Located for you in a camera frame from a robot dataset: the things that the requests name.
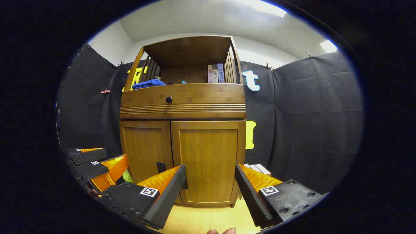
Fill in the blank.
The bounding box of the blue cloth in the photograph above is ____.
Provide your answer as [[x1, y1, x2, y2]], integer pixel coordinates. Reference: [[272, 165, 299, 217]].
[[132, 79, 167, 90]]

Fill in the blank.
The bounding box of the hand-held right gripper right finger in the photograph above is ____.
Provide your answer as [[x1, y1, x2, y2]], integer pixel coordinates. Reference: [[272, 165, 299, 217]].
[[235, 164, 329, 229]]

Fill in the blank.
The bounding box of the wooden double-door shoe cabinet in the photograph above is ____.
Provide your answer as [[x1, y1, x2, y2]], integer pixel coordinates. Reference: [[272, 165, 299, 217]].
[[119, 36, 246, 208]]

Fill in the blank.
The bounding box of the brown book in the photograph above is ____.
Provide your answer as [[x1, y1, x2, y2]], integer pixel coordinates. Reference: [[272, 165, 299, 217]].
[[255, 164, 272, 176]]

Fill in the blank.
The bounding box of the wooden door of cabinet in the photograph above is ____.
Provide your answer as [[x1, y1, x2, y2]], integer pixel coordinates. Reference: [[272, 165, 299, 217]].
[[120, 120, 173, 184], [171, 120, 246, 206]]

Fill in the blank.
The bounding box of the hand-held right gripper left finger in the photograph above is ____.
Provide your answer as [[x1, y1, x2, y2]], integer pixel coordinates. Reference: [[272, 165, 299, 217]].
[[97, 165, 189, 230]]

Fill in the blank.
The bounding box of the ceiling light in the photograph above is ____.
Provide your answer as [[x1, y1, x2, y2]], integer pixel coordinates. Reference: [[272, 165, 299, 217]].
[[320, 40, 338, 53]]

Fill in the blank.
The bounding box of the black backdrop cloth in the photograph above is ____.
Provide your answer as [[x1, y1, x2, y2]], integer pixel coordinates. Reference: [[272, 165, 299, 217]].
[[57, 44, 364, 195]]

